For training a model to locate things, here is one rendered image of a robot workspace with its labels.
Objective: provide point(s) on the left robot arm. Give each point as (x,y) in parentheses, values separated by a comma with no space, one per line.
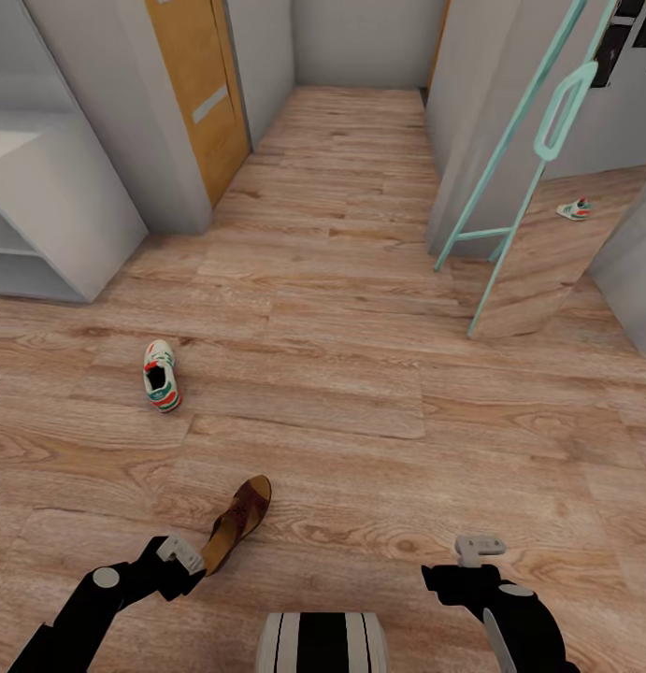
(80,628)

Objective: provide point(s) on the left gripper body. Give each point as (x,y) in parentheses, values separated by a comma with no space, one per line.
(167,578)

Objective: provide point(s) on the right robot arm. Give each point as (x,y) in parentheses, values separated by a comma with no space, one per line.
(523,633)

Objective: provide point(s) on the sandal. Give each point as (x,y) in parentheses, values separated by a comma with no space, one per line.
(244,515)

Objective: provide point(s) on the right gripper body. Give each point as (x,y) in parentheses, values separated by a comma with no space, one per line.
(454,583)

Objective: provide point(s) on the gym shoe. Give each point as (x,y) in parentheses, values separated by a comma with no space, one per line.
(159,378)

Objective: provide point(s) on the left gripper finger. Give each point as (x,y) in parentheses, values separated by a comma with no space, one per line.
(194,579)

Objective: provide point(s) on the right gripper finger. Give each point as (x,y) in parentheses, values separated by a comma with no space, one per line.
(429,577)

